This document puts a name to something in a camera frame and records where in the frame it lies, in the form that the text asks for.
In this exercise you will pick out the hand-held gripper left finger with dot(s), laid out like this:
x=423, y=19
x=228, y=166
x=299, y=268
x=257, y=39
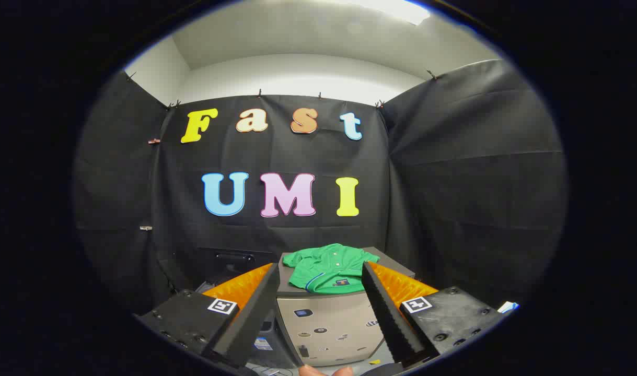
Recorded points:
x=255, y=313

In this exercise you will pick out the green button shirt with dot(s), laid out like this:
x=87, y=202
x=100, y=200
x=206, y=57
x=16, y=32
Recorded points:
x=328, y=266

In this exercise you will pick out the black backdrop cloth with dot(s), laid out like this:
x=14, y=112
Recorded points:
x=454, y=183

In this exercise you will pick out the grey top-load washing machine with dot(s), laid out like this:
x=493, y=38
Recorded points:
x=234, y=258

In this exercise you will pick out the grey cabinet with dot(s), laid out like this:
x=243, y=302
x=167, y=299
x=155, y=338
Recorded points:
x=334, y=318

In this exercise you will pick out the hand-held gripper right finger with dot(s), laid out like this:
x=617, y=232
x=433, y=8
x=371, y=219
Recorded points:
x=383, y=308

